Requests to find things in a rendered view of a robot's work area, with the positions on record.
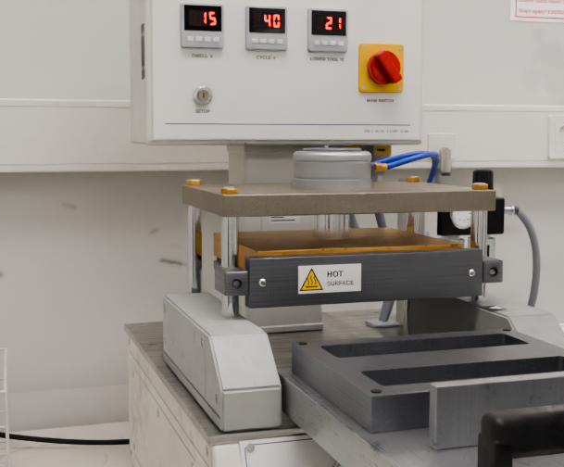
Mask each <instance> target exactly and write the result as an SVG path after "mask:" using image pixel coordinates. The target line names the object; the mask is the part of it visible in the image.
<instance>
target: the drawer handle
mask: <svg viewBox="0 0 564 467"><path fill-rule="evenodd" d="M560 453H564V404H562V405H553V406H543V407H533V408H523V409H514V410H495V411H488V412H486V413H485V414H484V415H483V417H482V420H481V432H480V433H479V434H478V464H477V467H512V459H519V458H528V457H536V456H544V455H553V454H560Z"/></svg>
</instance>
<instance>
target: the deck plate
mask: <svg viewBox="0 0 564 467"><path fill-rule="evenodd" d="M380 313H381V309H364V310H348V311H332V312H322V313H321V322H322V323H323V329H322V330H313V331H298V332H283V333H268V334H267V335H268V338H269V343H270V347H271V351H272V354H273V358H274V361H275V364H276V368H277V369H282V368H292V343H298V342H312V341H326V340H340V339H353V338H367V337H381V336H395V335H400V334H401V333H403V332H404V326H403V325H401V324H400V326H396V327H381V328H375V327H373V326H370V325H368V324H366V320H375V319H379V317H380ZM124 330H125V332H126V333H127V335H128V336H129V337H130V339H131V340H132V342H133V343H134V344H135V345H136V346H137V348H138V349H139V350H140V352H141V353H142V354H143V356H144V358H145V359H146V360H147V362H148V363H149V364H150V366H151V367H152V368H153V370H154V371H155V373H156V374H157V376H158V377H159V378H160V380H161V381H162V383H163V384H164V385H165V387H166V388H167V389H168V390H169V392H170V393H171V394H172V396H173V397H174V398H175V400H176V401H177V402H178V404H179V405H180V407H181V408H182V410H183V411H184V412H185V414H186V415H187V416H188V418H189V419H190V421H191V422H192V423H193V425H194V426H195V428H196V429H197V430H198V432H199V433H200V435H201V436H202V437H203V438H204V439H205V440H206V442H207V444H208V445H209V446H212V445H221V444H231V443H239V441H245V440H255V439H265V438H274V437H284V436H293V435H307V433H306V432H305V431H303V430H302V429H301V428H300V427H299V426H298V425H297V424H296V423H295V422H294V421H292V420H291V419H290V418H289V417H288V416H287V415H286V414H285V413H284V412H283V411H282V425H280V427H279V428H270V429H259V430H250V431H240V432H230V433H223V432H222V431H221V430H220V429H219V428H218V426H217V425H216V424H215V423H214V422H213V420H212V419H211V418H210V417H209V415H208V414H207V413H206V411H205V410H204V409H203V408H202V406H201V405H200V404H199V403H198V402H197V400H196V399H195V398H194V396H193V395H192V394H191V393H190V391H189V390H188V389H187V388H186V386H185V385H184V384H183V383H182V381H181V380H180V379H179V378H178V376H177V375H176V374H175V373H174V371H173V370H172V369H171V368H170V366H169V365H168V364H167V363H166V362H165V361H164V348H163V322H138V323H124Z"/></svg>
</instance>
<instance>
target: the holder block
mask: <svg viewBox="0 0 564 467"><path fill-rule="evenodd" d="M552 372H564V348H562V347H557V346H555V345H552V344H549V343H547V342H545V341H542V340H539V339H537V338H534V337H531V336H529V335H526V334H522V333H520V332H517V331H514V330H512V329H509V328H505V329H492V330H478V331H464V332H450V333H436V334H409V335H395V336H381V337H367V338H353V339H340V340H326V341H312V342H298V343H292V373H293V374H295V375H296V376H297V377H299V378H300V379H301V380H303V381H304V382H305V383H307V384H308V385H309V386H311V387H312V388H313V389H315V390H316V391H317V392H319V393H320V394H321V395H322V396H324V397H325V398H327V399H328V400H329V401H330V402H331V403H332V404H333V405H335V406H336V407H337V408H339V409H340V410H342V411H343V412H344V413H346V414H347V415H348V416H349V417H351V418H352V419H353V420H355V421H356V422H357V423H359V424H360V425H361V426H363V427H364V428H365V429H367V430H368V431H369V432H371V433H378V432H387V431H396V430H406V429H415V428H424V427H429V418H430V384H431V383H442V382H453V381H464V380H475V379H485V378H496V377H508V376H519V375H530V374H541V373H552Z"/></svg>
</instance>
